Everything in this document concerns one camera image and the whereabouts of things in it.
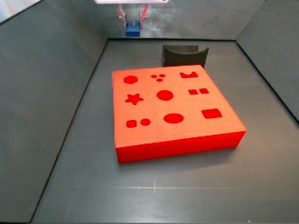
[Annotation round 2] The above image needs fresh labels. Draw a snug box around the blue square-circle object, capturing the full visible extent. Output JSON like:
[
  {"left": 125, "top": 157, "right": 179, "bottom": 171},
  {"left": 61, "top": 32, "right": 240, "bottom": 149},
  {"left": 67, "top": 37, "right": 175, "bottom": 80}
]
[{"left": 125, "top": 21, "right": 140, "bottom": 37}]

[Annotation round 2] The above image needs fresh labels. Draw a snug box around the black curved fixture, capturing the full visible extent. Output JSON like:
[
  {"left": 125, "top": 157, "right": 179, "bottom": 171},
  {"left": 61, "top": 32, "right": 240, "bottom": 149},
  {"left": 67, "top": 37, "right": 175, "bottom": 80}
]
[{"left": 163, "top": 45, "right": 209, "bottom": 67}]

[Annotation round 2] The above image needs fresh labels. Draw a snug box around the red shape-sorter block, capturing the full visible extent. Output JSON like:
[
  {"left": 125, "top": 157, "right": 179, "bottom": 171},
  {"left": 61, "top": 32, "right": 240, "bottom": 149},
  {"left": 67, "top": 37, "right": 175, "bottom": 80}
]
[{"left": 112, "top": 66, "right": 247, "bottom": 163}]

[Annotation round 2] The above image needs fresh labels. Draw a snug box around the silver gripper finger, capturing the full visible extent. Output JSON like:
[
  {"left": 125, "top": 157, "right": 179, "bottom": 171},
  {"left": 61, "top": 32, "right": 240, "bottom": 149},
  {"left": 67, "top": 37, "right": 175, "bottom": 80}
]
[
  {"left": 117, "top": 4, "right": 127, "bottom": 28},
  {"left": 139, "top": 3, "right": 148, "bottom": 29}
]

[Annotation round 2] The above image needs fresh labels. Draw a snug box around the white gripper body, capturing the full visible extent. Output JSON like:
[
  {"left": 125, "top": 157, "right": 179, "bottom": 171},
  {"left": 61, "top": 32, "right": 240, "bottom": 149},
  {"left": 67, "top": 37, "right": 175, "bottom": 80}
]
[{"left": 93, "top": 0, "right": 169, "bottom": 4}]

